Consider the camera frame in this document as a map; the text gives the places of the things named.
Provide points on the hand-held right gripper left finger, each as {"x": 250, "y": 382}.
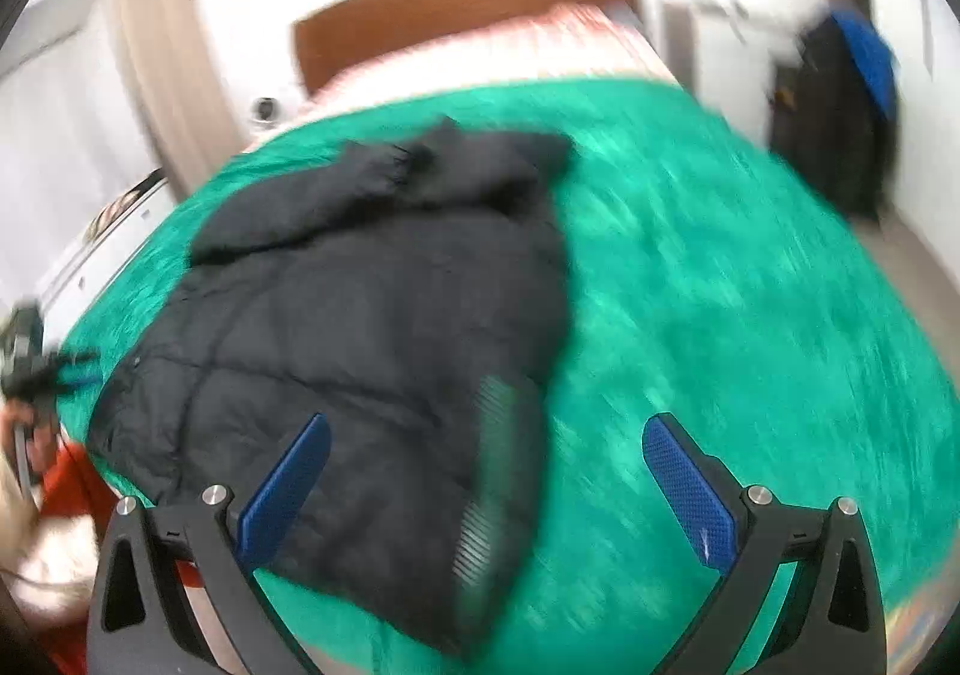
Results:
{"x": 289, "y": 484}

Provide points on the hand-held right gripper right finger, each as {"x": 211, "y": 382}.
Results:
{"x": 690, "y": 487}

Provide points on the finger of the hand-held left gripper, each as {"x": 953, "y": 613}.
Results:
{"x": 71, "y": 369}

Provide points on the black puffer jacket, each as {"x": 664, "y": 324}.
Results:
{"x": 360, "y": 345}

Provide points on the person's red garment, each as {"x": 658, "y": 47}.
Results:
{"x": 82, "y": 487}

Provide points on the white low cabinet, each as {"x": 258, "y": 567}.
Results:
{"x": 97, "y": 247}

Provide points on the striped umbrella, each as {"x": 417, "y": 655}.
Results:
{"x": 124, "y": 206}

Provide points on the beige garment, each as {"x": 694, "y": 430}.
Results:
{"x": 45, "y": 555}

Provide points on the green fleece blanket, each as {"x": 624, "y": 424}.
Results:
{"x": 712, "y": 285}

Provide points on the beige curtain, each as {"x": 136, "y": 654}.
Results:
{"x": 172, "y": 67}

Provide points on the dark coat on chair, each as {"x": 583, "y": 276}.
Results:
{"x": 825, "y": 120}

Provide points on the white desk with drawer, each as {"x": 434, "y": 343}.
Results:
{"x": 712, "y": 45}

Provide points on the blue jacket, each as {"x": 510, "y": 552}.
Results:
{"x": 870, "y": 64}

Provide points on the pink striped bedsheet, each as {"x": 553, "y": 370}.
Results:
{"x": 487, "y": 49}

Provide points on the wooden bed headboard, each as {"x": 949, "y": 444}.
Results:
{"x": 450, "y": 0}

